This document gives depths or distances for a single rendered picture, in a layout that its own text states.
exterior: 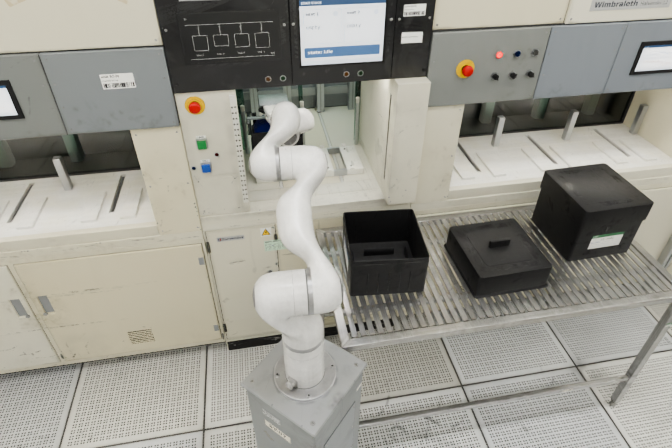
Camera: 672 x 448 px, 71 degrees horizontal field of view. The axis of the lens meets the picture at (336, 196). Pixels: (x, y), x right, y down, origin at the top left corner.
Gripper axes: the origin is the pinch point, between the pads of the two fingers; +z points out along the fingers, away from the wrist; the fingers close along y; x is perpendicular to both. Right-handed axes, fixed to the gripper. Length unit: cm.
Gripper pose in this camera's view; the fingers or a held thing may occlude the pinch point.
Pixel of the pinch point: (272, 102)
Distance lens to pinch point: 207.1
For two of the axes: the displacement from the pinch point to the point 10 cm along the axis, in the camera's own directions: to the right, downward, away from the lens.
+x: 0.1, -8.1, -5.9
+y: 9.5, -1.7, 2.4
